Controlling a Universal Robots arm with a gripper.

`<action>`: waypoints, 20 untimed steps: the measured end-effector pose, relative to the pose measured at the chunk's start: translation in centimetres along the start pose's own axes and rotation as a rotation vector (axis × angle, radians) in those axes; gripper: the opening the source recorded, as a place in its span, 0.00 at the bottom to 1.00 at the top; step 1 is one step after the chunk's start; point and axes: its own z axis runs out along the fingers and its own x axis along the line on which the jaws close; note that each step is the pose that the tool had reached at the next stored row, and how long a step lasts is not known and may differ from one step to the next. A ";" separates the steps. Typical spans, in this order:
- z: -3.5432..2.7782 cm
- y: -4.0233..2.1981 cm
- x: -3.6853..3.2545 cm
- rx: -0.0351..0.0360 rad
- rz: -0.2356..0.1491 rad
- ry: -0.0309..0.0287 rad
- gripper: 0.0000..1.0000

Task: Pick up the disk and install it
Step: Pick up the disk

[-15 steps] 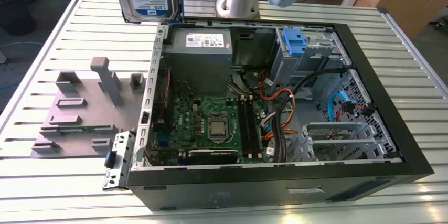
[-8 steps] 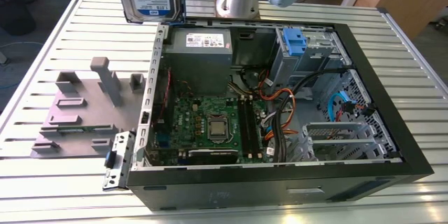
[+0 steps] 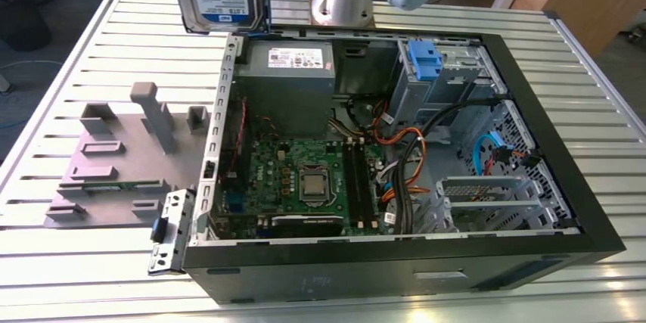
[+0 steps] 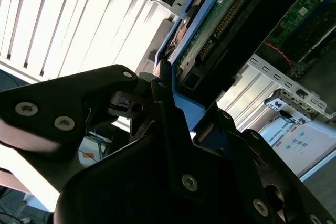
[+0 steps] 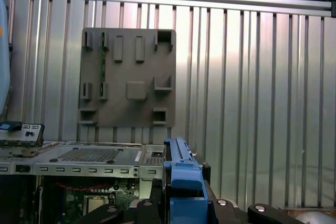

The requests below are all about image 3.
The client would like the CPU socket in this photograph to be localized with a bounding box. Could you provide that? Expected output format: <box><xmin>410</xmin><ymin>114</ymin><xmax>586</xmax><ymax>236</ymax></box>
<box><xmin>295</xmin><ymin>163</ymin><xmax>338</xmax><ymax>207</ymax></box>

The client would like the black power connector wire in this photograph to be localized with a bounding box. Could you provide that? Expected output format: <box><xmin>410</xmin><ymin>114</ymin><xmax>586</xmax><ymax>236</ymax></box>
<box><xmin>509</xmin><ymin>151</ymin><xmax>545</xmax><ymax>168</ymax></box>

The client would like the grey parts rack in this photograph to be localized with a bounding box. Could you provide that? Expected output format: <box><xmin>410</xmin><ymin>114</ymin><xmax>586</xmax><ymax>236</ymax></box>
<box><xmin>43</xmin><ymin>82</ymin><xmax>214</xmax><ymax>230</ymax></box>

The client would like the blue plastic drive latch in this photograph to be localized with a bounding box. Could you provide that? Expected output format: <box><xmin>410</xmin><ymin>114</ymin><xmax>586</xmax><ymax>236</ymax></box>
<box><xmin>409</xmin><ymin>40</ymin><xmax>445</xmax><ymax>82</ymax></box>

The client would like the metal expansion slot bracket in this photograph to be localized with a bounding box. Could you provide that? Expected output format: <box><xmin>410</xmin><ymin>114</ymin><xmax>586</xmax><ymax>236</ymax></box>
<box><xmin>147</xmin><ymin>188</ymin><xmax>197</xmax><ymax>275</ymax></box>

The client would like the black graphics card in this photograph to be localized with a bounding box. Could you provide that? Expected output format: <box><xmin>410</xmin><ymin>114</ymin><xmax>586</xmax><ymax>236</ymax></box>
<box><xmin>257</xmin><ymin>213</ymin><xmax>347</xmax><ymax>239</ymax></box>

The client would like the green motherboard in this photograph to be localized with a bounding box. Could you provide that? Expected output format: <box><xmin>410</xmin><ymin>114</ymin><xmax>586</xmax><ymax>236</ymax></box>
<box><xmin>210</xmin><ymin>137</ymin><xmax>399</xmax><ymax>239</ymax></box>

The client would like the black cable bundle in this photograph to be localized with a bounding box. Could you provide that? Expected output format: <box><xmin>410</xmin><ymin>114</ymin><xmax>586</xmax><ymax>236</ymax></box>
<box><xmin>393</xmin><ymin>98</ymin><xmax>509</xmax><ymax>233</ymax></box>

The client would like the orange wire bundle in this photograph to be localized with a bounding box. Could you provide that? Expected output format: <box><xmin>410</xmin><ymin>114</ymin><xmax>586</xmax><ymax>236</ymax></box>
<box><xmin>373</xmin><ymin>99</ymin><xmax>430</xmax><ymax>203</ymax></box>

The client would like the black chair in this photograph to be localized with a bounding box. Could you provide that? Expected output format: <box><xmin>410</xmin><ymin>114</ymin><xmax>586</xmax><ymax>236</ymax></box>
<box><xmin>0</xmin><ymin>0</ymin><xmax>56</xmax><ymax>51</ymax></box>

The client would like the black RAM slot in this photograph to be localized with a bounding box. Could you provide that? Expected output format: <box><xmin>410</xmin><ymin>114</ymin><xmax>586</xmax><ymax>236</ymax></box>
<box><xmin>345</xmin><ymin>138</ymin><xmax>369</xmax><ymax>230</ymax></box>
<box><xmin>357</xmin><ymin>137</ymin><xmax>383</xmax><ymax>229</ymax></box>

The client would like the metal optical drive cage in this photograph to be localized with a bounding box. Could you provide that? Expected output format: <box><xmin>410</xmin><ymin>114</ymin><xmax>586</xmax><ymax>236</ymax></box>
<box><xmin>387</xmin><ymin>37</ymin><xmax>506</xmax><ymax>123</ymax></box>

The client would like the metal disk bay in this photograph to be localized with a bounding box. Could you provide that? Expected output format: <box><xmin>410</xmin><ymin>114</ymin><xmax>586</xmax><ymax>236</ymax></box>
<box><xmin>434</xmin><ymin>177</ymin><xmax>580</xmax><ymax>233</ymax></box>

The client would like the grey power supply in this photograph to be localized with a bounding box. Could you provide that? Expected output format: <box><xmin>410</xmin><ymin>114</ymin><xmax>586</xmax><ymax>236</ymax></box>
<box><xmin>235</xmin><ymin>39</ymin><xmax>338</xmax><ymax>138</ymax></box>

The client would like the blue data wire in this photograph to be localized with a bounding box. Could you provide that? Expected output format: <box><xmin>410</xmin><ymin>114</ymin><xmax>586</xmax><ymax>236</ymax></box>
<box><xmin>474</xmin><ymin>130</ymin><xmax>512</xmax><ymax>176</ymax></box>

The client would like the thin red wire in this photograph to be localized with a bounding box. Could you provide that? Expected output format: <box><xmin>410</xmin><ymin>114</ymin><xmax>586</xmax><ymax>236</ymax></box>
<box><xmin>226</xmin><ymin>95</ymin><xmax>250</xmax><ymax>179</ymax></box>

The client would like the silver CPU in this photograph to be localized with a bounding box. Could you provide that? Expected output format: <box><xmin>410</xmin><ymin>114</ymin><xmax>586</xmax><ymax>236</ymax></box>
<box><xmin>301</xmin><ymin>170</ymin><xmax>330</xmax><ymax>196</ymax></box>

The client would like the black PC case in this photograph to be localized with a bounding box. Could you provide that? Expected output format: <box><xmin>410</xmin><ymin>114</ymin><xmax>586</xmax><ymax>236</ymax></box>
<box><xmin>182</xmin><ymin>22</ymin><xmax>628</xmax><ymax>305</ymax></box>

